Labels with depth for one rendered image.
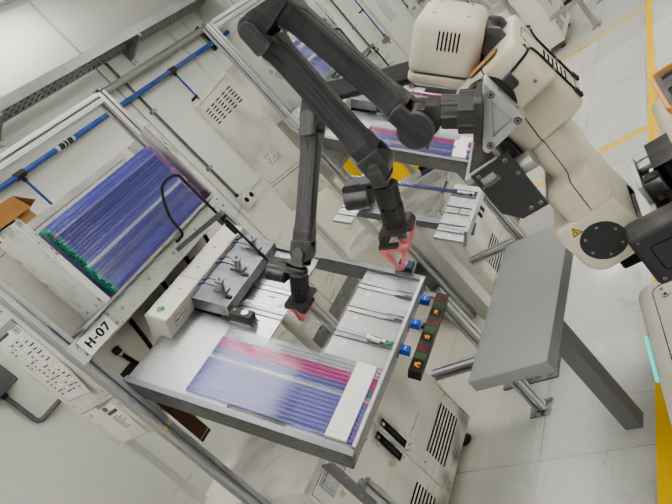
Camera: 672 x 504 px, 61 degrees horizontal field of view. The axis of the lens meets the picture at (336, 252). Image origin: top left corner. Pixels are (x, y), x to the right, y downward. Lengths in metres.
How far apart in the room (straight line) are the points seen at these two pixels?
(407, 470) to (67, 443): 1.80
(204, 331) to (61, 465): 1.54
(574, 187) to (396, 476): 1.15
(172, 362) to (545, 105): 1.23
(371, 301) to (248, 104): 1.30
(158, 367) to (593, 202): 1.26
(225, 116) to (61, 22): 1.77
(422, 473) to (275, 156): 1.61
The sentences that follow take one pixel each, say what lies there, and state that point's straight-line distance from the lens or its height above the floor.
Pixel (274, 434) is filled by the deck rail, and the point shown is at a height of 0.86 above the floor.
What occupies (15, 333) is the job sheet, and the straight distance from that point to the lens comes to 1.99.
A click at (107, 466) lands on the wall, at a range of 3.30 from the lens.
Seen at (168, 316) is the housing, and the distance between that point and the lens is 1.83.
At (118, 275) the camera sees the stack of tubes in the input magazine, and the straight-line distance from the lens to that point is 1.82.
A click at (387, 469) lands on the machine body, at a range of 2.04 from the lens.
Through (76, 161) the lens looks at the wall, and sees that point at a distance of 3.80.
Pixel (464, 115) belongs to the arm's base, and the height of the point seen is 1.20.
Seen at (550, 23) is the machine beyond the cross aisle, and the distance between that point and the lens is 6.01.
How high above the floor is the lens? 1.47
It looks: 15 degrees down
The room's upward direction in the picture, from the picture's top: 44 degrees counter-clockwise
